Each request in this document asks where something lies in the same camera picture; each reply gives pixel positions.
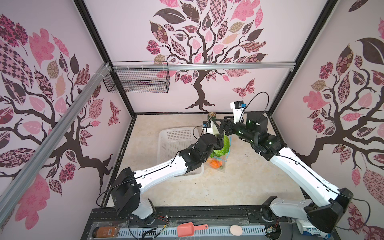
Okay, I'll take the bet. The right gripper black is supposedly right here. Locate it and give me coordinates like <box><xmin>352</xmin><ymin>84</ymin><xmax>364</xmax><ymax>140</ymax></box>
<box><xmin>213</xmin><ymin>114</ymin><xmax>256</xmax><ymax>146</ymax></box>

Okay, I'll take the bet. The clear zip top bag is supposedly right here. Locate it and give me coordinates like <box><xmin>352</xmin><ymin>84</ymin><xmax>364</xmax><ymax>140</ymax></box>
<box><xmin>206</xmin><ymin>135</ymin><xmax>232</xmax><ymax>173</ymax></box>

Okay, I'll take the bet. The green lettuce toy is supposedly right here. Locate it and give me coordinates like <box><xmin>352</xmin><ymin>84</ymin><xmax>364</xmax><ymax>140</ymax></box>
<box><xmin>209</xmin><ymin>134</ymin><xmax>232</xmax><ymax>159</ymax></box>

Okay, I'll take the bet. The orange pumpkin toy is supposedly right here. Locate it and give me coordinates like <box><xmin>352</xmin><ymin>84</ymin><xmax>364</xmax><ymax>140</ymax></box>
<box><xmin>209</xmin><ymin>159</ymin><xmax>223</xmax><ymax>169</ymax></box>

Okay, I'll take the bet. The white plastic perforated basket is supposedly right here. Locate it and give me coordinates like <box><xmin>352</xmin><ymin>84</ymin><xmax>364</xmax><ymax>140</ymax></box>
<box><xmin>156</xmin><ymin>127</ymin><xmax>205</xmax><ymax>180</ymax></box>

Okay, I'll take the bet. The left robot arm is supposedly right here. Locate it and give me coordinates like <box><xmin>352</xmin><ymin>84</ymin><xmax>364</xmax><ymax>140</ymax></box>
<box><xmin>111</xmin><ymin>133</ymin><xmax>224</xmax><ymax>220</ymax></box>

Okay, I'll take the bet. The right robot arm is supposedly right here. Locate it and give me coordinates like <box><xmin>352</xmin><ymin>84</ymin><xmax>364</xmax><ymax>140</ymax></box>
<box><xmin>207</xmin><ymin>112</ymin><xmax>354</xmax><ymax>234</ymax></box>

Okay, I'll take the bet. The green beverage can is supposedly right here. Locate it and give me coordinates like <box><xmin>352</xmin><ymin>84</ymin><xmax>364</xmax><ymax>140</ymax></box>
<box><xmin>208</xmin><ymin>112</ymin><xmax>217</xmax><ymax>121</ymax></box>

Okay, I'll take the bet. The pink plastic scoop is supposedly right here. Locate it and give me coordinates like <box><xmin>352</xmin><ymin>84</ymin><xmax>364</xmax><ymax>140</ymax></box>
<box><xmin>177</xmin><ymin>223</ymin><xmax>209</xmax><ymax>238</ymax></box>

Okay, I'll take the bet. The beige oval sponge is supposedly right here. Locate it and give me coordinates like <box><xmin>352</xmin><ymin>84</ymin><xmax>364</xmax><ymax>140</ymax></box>
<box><xmin>230</xmin><ymin>225</ymin><xmax>243</xmax><ymax>236</ymax></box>

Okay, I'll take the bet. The white blue yogurt cup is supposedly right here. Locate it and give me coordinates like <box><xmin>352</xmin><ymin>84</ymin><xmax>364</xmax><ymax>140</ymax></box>
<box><xmin>296</xmin><ymin>219</ymin><xmax>332</xmax><ymax>240</ymax></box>

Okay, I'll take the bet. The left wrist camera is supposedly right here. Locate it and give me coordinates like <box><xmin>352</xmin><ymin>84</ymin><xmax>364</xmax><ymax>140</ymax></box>
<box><xmin>202</xmin><ymin>120</ymin><xmax>220</xmax><ymax>136</ymax></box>

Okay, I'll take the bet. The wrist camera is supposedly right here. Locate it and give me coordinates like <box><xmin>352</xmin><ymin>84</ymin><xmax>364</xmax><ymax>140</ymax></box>
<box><xmin>230</xmin><ymin>101</ymin><xmax>246</xmax><ymax>124</ymax></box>
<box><xmin>202</xmin><ymin>120</ymin><xmax>220</xmax><ymax>136</ymax></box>

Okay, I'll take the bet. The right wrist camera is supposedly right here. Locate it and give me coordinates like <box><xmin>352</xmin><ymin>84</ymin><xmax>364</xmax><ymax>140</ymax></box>
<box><xmin>230</xmin><ymin>101</ymin><xmax>246</xmax><ymax>124</ymax></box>

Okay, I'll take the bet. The aluminium rail back wall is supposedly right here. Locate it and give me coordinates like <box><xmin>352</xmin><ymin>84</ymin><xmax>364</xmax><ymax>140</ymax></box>
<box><xmin>113</xmin><ymin>62</ymin><xmax>296</xmax><ymax>71</ymax></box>

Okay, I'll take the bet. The aluminium rail wall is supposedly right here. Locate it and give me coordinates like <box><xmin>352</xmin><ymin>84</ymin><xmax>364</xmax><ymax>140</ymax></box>
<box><xmin>1</xmin><ymin>63</ymin><xmax>111</xmax><ymax>224</ymax></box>
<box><xmin>113</xmin><ymin>62</ymin><xmax>296</xmax><ymax>71</ymax></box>

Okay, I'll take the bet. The black wire wall basket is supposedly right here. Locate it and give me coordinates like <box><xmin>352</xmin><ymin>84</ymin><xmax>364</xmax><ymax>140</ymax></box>
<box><xmin>103</xmin><ymin>60</ymin><xmax>171</xmax><ymax>94</ymax></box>

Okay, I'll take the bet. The white slotted cable duct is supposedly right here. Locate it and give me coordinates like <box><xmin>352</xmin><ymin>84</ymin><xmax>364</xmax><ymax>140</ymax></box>
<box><xmin>116</xmin><ymin>225</ymin><xmax>267</xmax><ymax>239</ymax></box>

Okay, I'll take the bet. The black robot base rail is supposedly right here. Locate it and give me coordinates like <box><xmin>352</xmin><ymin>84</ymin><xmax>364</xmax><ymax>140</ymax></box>
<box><xmin>80</xmin><ymin>203</ymin><xmax>340</xmax><ymax>240</ymax></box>

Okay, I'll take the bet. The aluminium rail left wall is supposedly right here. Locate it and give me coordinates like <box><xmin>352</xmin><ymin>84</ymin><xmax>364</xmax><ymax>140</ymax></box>
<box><xmin>1</xmin><ymin>63</ymin><xmax>111</xmax><ymax>224</ymax></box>

